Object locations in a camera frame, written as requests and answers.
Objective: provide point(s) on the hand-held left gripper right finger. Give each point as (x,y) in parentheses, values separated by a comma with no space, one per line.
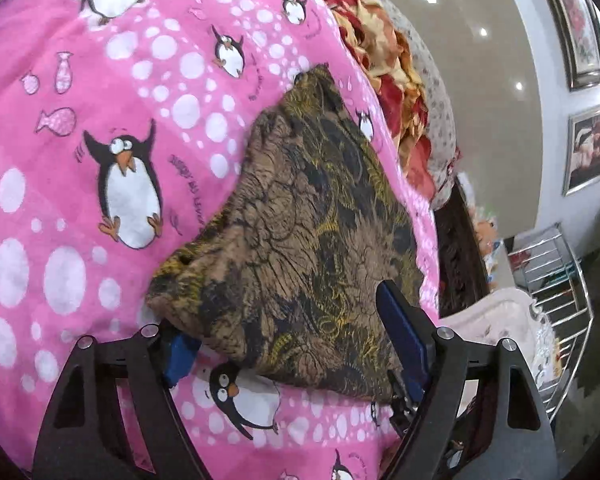
(402,335)

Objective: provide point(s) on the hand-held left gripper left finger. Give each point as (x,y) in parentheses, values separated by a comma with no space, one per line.
(180,357)

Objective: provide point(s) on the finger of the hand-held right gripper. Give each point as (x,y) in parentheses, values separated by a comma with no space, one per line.
(404,407)

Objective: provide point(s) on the brown floral patterned garment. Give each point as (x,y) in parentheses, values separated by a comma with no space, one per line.
(300,220)

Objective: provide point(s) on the dark carved wooden headboard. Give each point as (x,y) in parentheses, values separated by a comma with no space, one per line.
(460,260)

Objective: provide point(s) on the white lace cloth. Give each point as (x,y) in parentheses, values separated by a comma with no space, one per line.
(500,310)

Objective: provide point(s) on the cluttered small household items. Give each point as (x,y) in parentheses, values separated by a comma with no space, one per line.
(487,245)

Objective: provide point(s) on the red and gold floral blanket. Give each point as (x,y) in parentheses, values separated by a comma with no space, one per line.
(405,105)

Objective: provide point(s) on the pink penguin print blanket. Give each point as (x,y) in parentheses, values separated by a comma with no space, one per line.
(45,160)

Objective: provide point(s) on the small framed picture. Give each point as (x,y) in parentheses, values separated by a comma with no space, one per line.
(587,150)

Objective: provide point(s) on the large framed flower picture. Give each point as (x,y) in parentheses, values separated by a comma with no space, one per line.
(580,25)

